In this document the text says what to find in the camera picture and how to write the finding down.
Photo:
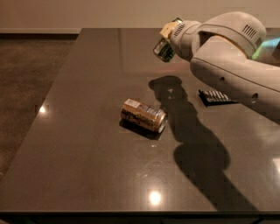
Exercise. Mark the green soda can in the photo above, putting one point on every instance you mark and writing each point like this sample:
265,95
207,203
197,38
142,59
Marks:
163,50

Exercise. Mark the black snack bar wrapper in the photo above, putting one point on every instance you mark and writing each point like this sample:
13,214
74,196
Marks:
215,98

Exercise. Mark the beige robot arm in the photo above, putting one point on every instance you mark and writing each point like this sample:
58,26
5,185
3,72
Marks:
220,52

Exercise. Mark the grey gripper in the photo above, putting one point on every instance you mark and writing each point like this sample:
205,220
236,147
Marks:
181,37

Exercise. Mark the brown gold soda can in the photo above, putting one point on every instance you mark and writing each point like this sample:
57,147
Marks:
143,115

